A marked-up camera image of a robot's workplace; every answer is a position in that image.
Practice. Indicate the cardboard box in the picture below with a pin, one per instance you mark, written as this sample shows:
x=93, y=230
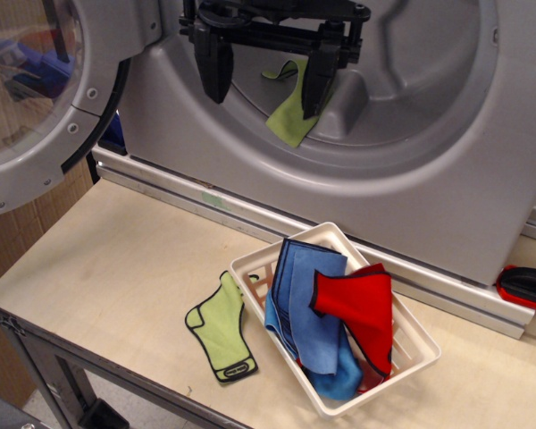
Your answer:
x=20, y=230

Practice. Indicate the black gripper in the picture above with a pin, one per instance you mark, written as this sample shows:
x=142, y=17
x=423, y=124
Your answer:
x=328, y=32

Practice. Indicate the grey metal table frame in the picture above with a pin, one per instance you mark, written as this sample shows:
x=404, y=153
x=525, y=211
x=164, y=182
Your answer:
x=59, y=368

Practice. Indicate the red cloth with black trim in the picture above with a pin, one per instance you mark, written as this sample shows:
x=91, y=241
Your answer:
x=362, y=301

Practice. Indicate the aluminium extrusion rail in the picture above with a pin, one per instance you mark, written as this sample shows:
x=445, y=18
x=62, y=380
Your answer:
x=478, y=304

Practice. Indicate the white plastic basket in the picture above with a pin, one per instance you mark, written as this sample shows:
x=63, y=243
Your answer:
x=413, y=348

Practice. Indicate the grey toy washing machine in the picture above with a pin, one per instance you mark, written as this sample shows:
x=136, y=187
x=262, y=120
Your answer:
x=427, y=147

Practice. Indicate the black block under table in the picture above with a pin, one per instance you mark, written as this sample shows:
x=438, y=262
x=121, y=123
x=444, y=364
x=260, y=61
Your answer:
x=102, y=416

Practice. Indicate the grey round washer door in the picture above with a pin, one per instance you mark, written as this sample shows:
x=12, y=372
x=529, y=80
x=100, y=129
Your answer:
x=63, y=68

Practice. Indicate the blue cloth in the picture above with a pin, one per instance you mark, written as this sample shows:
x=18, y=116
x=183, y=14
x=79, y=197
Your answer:
x=317, y=343

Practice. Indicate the green cloth with black trim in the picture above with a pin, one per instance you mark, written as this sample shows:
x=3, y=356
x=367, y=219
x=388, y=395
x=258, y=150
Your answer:
x=216, y=322

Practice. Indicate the red and black tool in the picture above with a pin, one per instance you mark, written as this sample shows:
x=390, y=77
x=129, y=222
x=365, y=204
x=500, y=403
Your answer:
x=518, y=285

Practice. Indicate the plain green cloth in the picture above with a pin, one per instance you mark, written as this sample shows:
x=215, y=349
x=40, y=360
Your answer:
x=287, y=121

